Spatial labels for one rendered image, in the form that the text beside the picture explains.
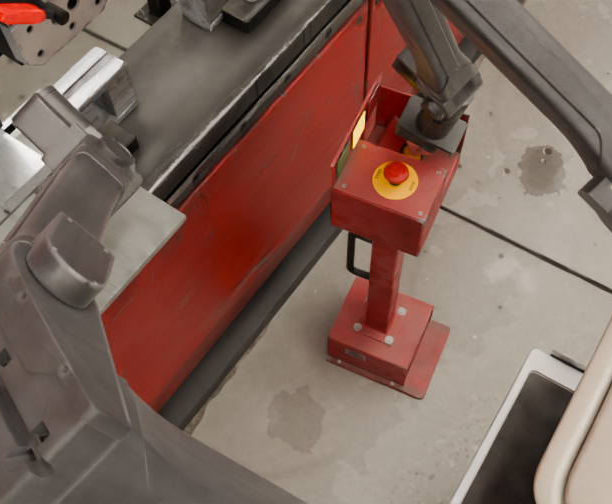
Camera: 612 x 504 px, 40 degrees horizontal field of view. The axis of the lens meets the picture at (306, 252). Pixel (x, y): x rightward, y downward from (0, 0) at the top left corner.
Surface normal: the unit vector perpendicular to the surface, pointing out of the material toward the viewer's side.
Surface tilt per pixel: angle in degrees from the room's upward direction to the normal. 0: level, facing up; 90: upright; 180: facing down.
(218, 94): 0
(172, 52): 0
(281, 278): 0
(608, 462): 42
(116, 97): 90
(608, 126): 32
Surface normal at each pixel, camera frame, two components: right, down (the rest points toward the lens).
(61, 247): 0.70, -0.70
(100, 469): 0.35, 0.48
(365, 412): -0.03, -0.47
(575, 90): -0.07, 0.07
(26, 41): 0.81, 0.51
